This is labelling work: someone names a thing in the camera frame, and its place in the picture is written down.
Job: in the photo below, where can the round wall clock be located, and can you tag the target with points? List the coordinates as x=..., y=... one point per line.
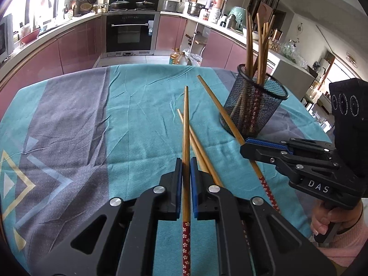
x=301, y=29

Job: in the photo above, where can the woven basket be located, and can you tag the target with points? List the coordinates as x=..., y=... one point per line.
x=85, y=7

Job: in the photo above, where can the person's right forearm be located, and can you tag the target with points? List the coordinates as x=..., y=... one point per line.
x=348, y=247

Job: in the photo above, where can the pink base cabinet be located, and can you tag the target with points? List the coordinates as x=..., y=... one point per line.
x=221, y=46
x=169, y=31
x=72, y=46

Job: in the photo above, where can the silver toaster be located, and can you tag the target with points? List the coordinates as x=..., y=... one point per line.
x=170, y=5

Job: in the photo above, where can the white microwave oven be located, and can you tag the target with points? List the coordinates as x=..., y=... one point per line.
x=5, y=40

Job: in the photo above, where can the steel steamer pot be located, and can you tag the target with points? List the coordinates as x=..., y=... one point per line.
x=196, y=8

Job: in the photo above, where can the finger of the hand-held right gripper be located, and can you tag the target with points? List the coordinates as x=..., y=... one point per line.
x=258, y=152
x=267, y=142

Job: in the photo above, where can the white kitchen countertop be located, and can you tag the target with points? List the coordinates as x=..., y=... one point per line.
x=175, y=14

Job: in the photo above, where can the teal grey patterned tablecloth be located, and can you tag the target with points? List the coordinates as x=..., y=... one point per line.
x=129, y=115

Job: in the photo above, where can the person's right hand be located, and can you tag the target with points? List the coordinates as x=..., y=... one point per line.
x=317, y=220

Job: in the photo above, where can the built-in black oven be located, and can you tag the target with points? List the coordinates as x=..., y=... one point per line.
x=129, y=34

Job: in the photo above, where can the copper tumbler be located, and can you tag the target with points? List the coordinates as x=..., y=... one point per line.
x=276, y=34

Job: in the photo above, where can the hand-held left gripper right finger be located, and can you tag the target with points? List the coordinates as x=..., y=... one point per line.
x=194, y=184

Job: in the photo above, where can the bunch of wooden chopsticks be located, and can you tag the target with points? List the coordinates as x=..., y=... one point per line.
x=249, y=51

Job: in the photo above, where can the pink bowl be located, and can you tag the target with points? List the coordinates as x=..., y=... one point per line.
x=30, y=36

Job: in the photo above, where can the white canister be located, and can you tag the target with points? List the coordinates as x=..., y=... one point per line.
x=216, y=15

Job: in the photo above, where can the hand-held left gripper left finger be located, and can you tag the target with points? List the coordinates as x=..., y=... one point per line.
x=179, y=184

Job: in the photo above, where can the black mesh cup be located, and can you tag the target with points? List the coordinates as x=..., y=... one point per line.
x=258, y=103

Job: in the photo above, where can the black wok with lid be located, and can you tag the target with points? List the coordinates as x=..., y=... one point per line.
x=145, y=5
x=120, y=4

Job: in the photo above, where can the plastic bag of greens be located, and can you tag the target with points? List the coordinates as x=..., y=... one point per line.
x=291, y=53

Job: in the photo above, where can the clear plastic food box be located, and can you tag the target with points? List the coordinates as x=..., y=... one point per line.
x=274, y=46

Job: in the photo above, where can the white plastic bag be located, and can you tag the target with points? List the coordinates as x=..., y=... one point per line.
x=194, y=59

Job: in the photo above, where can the pink kettle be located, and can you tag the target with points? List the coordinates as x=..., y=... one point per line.
x=219, y=3

